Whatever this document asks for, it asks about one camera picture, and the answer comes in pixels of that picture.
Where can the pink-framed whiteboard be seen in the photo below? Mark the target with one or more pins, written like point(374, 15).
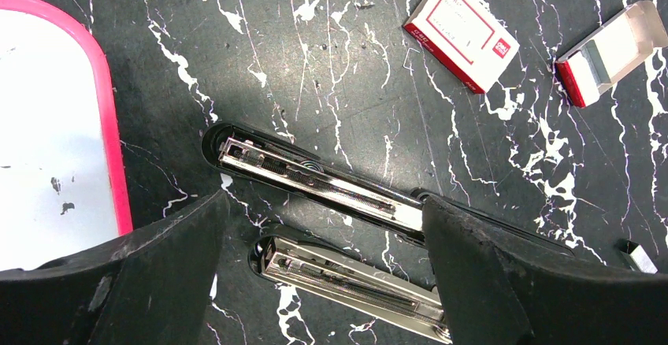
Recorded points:
point(63, 185)

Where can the cardboard staple tray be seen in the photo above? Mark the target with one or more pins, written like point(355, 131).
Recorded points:
point(599, 61)

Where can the black stapler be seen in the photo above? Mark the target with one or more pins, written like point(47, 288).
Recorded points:
point(286, 256)

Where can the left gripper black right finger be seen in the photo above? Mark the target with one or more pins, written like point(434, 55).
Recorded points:
point(499, 284)

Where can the small red staple box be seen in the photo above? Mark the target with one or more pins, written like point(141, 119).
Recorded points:
point(466, 38)

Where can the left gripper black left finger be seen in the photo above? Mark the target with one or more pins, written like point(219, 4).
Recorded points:
point(151, 286)

